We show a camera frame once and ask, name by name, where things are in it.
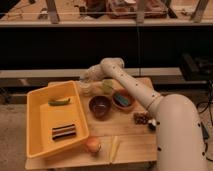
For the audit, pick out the orange apple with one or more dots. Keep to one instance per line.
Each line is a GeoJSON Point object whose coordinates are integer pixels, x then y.
{"type": "Point", "coordinates": [93, 144]}

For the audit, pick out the white handled brush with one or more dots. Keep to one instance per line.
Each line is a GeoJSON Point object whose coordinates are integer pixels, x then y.
{"type": "Point", "coordinates": [152, 124]}

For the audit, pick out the brown grapes bunch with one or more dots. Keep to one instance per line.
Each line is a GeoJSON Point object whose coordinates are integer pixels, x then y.
{"type": "Point", "coordinates": [140, 118]}

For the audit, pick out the green glass cup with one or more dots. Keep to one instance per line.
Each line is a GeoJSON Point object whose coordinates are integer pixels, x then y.
{"type": "Point", "coordinates": [107, 86]}

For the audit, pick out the teal sponge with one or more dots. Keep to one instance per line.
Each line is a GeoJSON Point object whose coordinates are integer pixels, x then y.
{"type": "Point", "coordinates": [121, 99]}

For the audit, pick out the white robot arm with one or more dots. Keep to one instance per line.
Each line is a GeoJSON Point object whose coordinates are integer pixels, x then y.
{"type": "Point", "coordinates": [180, 145]}

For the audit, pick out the grey towel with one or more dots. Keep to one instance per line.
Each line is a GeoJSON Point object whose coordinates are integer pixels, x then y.
{"type": "Point", "coordinates": [85, 78]}

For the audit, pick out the yellow plastic bin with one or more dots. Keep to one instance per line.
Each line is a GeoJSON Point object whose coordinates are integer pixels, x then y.
{"type": "Point", "coordinates": [41, 118]}

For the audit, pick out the green pepper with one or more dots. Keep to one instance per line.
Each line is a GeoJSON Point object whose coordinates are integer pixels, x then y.
{"type": "Point", "coordinates": [59, 102]}

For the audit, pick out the dark purple bowl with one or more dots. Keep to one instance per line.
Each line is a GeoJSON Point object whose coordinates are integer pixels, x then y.
{"type": "Point", "coordinates": [100, 106]}

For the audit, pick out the terracotta bowl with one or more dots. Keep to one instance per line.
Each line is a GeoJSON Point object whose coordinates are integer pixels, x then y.
{"type": "Point", "coordinates": [123, 92]}

